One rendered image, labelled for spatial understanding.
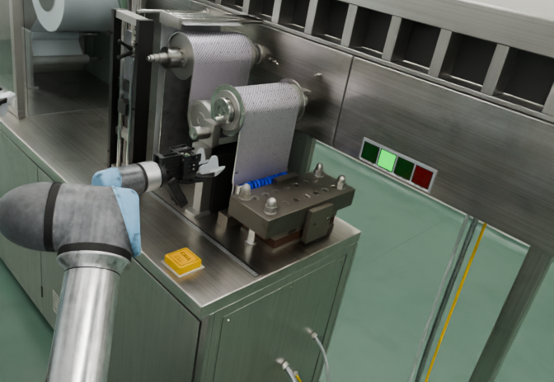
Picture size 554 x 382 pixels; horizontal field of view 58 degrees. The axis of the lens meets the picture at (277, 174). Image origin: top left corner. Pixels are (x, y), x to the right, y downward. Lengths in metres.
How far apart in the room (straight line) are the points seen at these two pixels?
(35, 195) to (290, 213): 0.75
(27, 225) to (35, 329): 1.69
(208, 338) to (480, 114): 0.89
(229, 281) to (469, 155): 0.70
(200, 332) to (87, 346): 0.58
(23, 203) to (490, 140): 1.05
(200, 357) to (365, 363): 1.29
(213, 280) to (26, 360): 1.25
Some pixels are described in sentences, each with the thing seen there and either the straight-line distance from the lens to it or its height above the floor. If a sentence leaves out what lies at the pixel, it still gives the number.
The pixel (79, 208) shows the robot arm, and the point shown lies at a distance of 0.86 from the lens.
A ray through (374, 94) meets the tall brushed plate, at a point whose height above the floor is 1.35.
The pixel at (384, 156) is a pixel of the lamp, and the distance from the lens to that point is 1.51.
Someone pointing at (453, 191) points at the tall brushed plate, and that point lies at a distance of 1.44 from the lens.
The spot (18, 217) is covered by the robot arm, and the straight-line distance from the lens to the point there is 0.89.
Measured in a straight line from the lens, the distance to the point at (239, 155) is 1.47.
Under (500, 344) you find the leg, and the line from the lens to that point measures 1.74.
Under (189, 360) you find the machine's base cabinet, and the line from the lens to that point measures 1.46.
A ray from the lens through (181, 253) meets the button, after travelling 1.38.
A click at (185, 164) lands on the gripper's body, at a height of 1.16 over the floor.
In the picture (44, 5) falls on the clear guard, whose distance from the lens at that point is 2.19.
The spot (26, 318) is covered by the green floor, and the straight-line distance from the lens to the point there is 2.60.
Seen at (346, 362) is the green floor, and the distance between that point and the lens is 2.53.
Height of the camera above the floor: 1.72
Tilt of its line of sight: 25 degrees down
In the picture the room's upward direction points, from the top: 11 degrees clockwise
